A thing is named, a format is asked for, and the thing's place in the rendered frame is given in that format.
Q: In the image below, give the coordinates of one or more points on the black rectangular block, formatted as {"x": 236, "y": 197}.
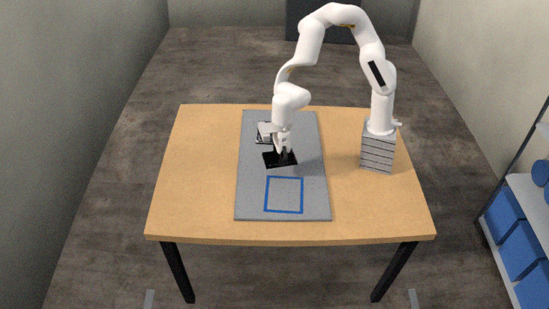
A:
{"x": 271, "y": 159}

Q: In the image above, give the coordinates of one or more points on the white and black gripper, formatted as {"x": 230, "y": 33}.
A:
{"x": 282, "y": 142}

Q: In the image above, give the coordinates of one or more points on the blue rectangular tape outline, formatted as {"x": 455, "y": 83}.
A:
{"x": 267, "y": 193}

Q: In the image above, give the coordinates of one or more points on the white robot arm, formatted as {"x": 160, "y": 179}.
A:
{"x": 380, "y": 73}

